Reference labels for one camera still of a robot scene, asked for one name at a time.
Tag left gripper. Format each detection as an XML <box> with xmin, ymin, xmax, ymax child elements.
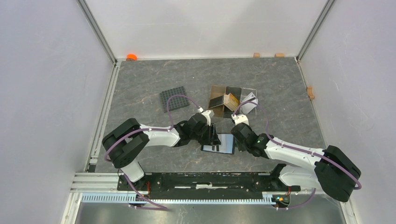
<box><xmin>191</xmin><ymin>123</ymin><xmax>221</xmax><ymax>146</ymax></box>

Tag black card holder wallet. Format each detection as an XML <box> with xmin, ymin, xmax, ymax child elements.
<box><xmin>201</xmin><ymin>133</ymin><xmax>235</xmax><ymax>154</ymax></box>

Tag black credit card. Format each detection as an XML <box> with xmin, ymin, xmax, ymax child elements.
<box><xmin>208</xmin><ymin>95</ymin><xmax>224</xmax><ymax>108</ymax></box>

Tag amber and black organizer box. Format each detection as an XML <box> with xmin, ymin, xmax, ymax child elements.
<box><xmin>208</xmin><ymin>85</ymin><xmax>242</xmax><ymax>119</ymax></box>

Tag orange card stack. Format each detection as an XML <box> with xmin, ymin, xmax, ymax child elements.
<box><xmin>223</xmin><ymin>93</ymin><xmax>240</xmax><ymax>112</ymax></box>

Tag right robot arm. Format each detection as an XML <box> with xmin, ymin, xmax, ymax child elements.
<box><xmin>231</xmin><ymin>123</ymin><xmax>361</xmax><ymax>202</ymax></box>

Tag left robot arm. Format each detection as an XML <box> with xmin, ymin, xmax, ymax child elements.
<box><xmin>102</xmin><ymin>113</ymin><xmax>221</xmax><ymax>190</ymax></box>

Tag dark grey stud baseplate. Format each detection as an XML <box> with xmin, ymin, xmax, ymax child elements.
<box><xmin>159</xmin><ymin>86</ymin><xmax>190</xmax><ymax>113</ymax></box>

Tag curved wooden piece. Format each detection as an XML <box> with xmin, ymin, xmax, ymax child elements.
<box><xmin>306</xmin><ymin>86</ymin><xmax>315</xmax><ymax>100</ymax></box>

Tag orange round cap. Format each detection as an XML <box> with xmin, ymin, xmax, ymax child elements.
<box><xmin>126</xmin><ymin>54</ymin><xmax>137</xmax><ymax>61</ymax></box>

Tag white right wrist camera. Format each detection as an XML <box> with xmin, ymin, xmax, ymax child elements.
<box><xmin>232</xmin><ymin>114</ymin><xmax>249</xmax><ymax>125</ymax></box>

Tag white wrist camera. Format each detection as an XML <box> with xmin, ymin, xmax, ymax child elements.
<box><xmin>197</xmin><ymin>107</ymin><xmax>214</xmax><ymax>126</ymax></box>
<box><xmin>232</xmin><ymin>114</ymin><xmax>249</xmax><ymax>125</ymax></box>

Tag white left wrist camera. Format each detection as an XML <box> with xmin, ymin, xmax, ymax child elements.
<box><xmin>197</xmin><ymin>107</ymin><xmax>214</xmax><ymax>126</ymax></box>

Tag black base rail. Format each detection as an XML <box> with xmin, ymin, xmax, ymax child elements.
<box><xmin>133</xmin><ymin>172</ymin><xmax>301</xmax><ymax>200</ymax></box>

